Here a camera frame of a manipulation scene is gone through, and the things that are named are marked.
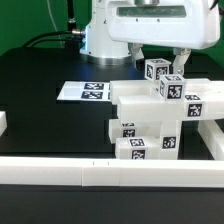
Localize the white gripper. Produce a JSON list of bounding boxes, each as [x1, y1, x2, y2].
[[105, 0, 220, 75]]

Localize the white chair backrest frame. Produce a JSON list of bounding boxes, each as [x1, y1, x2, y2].
[[110, 78, 224, 123]]

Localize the white chair seat part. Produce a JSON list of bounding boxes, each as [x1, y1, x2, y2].
[[159, 120, 182, 160]]

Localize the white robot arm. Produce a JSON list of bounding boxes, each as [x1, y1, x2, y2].
[[80, 0, 221, 74]]

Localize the black cables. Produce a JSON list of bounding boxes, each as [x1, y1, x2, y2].
[[21, 0, 86, 49]]

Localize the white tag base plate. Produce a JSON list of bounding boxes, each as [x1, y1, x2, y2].
[[57, 81, 110, 102]]

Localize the white front rail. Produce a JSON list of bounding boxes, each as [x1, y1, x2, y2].
[[0, 156, 224, 188]]

